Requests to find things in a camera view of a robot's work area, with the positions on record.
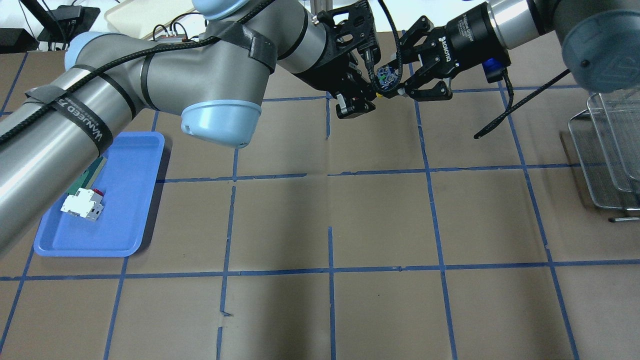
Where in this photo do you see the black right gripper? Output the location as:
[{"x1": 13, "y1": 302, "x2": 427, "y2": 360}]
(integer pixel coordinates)
[{"x1": 399, "y1": 5, "x2": 501, "y2": 101}]

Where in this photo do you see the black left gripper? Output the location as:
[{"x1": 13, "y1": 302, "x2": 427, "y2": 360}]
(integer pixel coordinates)
[{"x1": 294, "y1": 48, "x2": 377, "y2": 119}]

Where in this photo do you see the red push button switch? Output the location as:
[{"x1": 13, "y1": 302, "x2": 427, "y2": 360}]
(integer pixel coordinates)
[{"x1": 375, "y1": 64, "x2": 400, "y2": 96}]

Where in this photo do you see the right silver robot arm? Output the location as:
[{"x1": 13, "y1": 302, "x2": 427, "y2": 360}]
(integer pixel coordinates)
[{"x1": 400, "y1": 0, "x2": 640, "y2": 101}]

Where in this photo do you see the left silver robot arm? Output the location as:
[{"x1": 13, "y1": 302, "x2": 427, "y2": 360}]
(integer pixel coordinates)
[{"x1": 0, "y1": 0, "x2": 380, "y2": 252}]

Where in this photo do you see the blue plastic tray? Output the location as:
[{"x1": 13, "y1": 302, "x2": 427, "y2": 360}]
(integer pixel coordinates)
[{"x1": 33, "y1": 131, "x2": 165, "y2": 258}]

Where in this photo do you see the green terminal block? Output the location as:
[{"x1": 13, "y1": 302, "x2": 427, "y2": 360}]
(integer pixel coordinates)
[{"x1": 65, "y1": 156, "x2": 108, "y2": 195}]

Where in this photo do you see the white circuit breaker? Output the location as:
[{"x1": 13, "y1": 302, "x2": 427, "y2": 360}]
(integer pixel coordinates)
[{"x1": 60, "y1": 187, "x2": 105, "y2": 222}]

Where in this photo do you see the black monitor stand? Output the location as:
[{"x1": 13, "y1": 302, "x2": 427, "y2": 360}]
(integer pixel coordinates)
[{"x1": 19, "y1": 0, "x2": 101, "y2": 44}]

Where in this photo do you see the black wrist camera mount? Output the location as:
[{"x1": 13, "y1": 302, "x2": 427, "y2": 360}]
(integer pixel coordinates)
[{"x1": 311, "y1": 0, "x2": 381, "y2": 66}]

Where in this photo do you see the wire mesh shelf basket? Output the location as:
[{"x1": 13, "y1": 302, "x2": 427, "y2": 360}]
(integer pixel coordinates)
[{"x1": 568, "y1": 88, "x2": 640, "y2": 223}]

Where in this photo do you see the usb hub with cables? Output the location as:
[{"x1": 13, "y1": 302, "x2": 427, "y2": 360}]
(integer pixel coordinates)
[{"x1": 151, "y1": 22, "x2": 190, "y2": 44}]

